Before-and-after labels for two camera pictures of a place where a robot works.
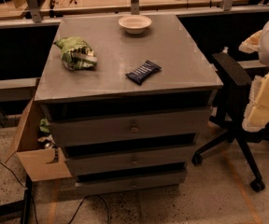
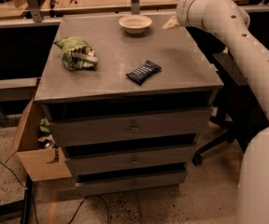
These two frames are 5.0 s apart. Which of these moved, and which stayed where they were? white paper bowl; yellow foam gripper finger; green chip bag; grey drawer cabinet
Moved: yellow foam gripper finger
Stayed: green chip bag; white paper bowl; grey drawer cabinet
